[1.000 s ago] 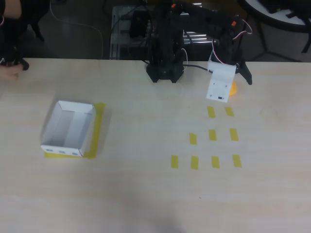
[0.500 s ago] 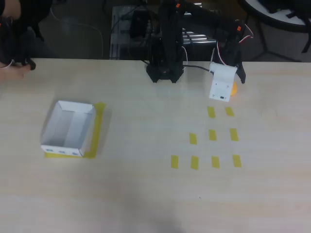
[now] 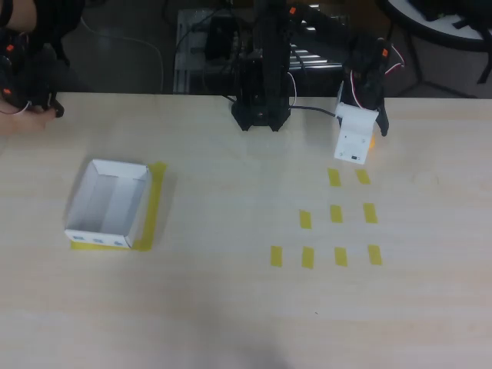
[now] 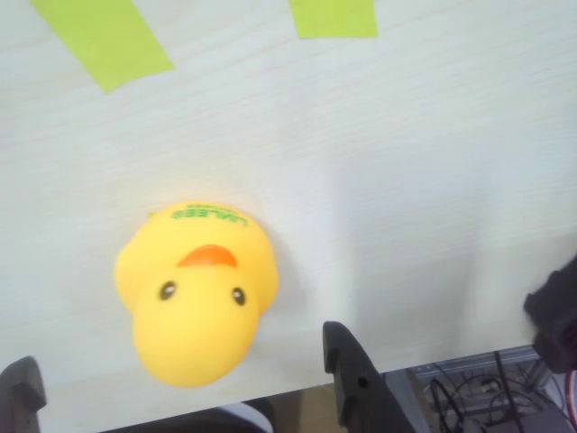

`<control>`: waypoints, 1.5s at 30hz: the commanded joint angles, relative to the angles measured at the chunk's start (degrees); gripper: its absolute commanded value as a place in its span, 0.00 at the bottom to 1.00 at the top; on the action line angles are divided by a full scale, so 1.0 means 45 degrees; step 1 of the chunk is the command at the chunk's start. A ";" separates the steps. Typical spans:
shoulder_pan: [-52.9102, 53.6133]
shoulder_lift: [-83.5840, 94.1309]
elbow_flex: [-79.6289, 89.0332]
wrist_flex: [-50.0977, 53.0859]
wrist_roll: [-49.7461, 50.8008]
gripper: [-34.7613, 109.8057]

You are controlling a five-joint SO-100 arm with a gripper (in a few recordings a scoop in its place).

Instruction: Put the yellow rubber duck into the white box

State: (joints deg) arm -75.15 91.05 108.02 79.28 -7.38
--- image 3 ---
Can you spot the orange object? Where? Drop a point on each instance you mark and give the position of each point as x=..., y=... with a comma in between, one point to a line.
x=372, y=142

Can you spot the black leader arm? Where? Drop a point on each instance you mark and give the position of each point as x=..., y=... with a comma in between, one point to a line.
x=34, y=77

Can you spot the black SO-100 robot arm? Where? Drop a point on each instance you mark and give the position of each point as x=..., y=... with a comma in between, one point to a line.
x=269, y=57

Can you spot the person's bare forearm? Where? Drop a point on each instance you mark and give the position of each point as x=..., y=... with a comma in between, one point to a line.
x=19, y=13

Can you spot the white cardboard box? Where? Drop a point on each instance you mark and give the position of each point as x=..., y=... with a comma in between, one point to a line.
x=107, y=200

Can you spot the person's bare hand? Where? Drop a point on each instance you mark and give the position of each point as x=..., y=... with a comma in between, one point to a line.
x=19, y=121

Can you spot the short yellow tape strip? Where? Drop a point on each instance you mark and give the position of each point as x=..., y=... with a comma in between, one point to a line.
x=375, y=255
x=370, y=213
x=276, y=256
x=341, y=256
x=308, y=257
x=334, y=177
x=305, y=220
x=336, y=213
x=363, y=177

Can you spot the round white black-rimmed table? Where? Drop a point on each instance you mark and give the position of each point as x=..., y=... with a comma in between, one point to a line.
x=442, y=32

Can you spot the dark bag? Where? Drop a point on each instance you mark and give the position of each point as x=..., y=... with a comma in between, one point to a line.
x=434, y=9

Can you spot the long yellow tape strip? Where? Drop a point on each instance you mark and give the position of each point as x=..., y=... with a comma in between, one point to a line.
x=155, y=200
x=96, y=246

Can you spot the person's dark clothing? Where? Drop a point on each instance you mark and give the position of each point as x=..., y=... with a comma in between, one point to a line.
x=61, y=23

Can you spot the white gripper camera mount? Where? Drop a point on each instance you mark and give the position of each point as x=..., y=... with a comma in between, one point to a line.
x=353, y=134

